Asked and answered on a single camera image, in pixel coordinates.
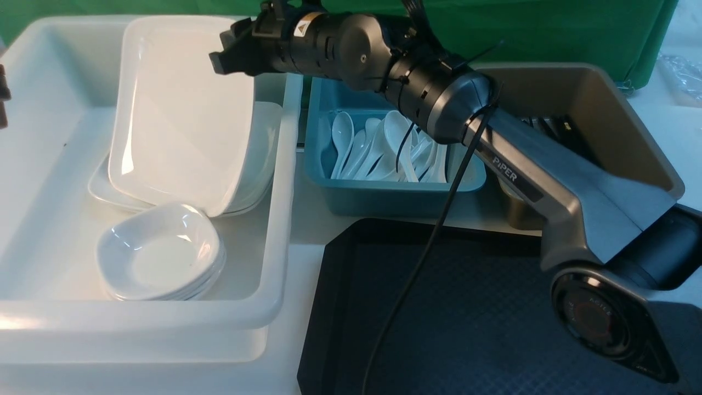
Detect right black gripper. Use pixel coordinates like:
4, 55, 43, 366
209, 1, 308, 76

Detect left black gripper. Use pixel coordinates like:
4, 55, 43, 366
0, 65, 11, 128

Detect white square rice plate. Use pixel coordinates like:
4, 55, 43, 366
108, 15, 255, 217

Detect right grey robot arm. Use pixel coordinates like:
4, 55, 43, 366
209, 1, 701, 394

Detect large white plastic tub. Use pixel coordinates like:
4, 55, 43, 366
1, 15, 303, 365

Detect stacked white square plates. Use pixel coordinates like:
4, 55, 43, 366
87, 101, 282, 217

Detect teal plastic bin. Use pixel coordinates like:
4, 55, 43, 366
305, 78, 466, 218

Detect pile of white spoons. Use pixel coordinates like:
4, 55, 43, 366
318, 110, 448, 183

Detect stacked small white bowls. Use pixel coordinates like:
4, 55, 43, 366
95, 202, 227, 302

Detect pile of black chopsticks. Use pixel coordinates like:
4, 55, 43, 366
521, 115, 602, 167

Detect brown plastic bin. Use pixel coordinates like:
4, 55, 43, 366
464, 63, 684, 231

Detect black serving tray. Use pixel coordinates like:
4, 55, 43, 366
297, 218, 700, 394

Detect clear plastic sheet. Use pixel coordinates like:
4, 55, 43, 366
657, 53, 701, 108

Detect right black cable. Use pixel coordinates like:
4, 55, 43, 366
362, 82, 502, 395

